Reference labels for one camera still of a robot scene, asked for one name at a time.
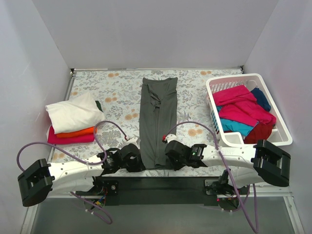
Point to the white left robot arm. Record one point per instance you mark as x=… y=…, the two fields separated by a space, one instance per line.
x=82 y=176

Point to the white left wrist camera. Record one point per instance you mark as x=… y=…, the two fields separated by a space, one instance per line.
x=134 y=140

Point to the folded white t shirt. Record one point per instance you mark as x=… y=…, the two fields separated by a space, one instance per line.
x=75 y=114

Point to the folded orange t shirt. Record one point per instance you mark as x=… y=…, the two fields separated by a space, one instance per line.
x=78 y=133

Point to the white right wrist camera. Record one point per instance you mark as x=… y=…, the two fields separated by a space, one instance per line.
x=169 y=137

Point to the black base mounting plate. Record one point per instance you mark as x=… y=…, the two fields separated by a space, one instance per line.
x=158 y=190

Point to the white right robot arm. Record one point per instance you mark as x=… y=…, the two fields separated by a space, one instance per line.
x=262 y=162

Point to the teal t shirt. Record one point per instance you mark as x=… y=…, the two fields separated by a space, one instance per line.
x=234 y=125

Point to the navy blue t shirt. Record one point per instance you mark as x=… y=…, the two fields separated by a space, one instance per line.
x=261 y=99

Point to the white plastic laundry basket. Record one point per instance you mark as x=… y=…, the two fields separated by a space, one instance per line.
x=280 y=135

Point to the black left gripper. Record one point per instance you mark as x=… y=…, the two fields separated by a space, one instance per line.
x=136 y=165

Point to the folded dark green t shirt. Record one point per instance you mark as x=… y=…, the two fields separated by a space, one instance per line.
x=99 y=105

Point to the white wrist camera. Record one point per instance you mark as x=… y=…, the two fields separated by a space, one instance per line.
x=169 y=137
x=134 y=140

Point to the dark red t shirt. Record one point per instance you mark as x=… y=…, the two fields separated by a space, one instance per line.
x=259 y=132

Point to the grey t shirt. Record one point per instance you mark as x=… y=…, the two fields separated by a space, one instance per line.
x=158 y=114

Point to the folded magenta t shirt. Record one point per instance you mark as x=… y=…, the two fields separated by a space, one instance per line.
x=53 y=139

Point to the pink t shirt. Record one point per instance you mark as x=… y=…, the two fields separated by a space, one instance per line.
x=239 y=104

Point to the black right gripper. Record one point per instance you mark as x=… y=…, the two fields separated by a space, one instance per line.
x=174 y=163

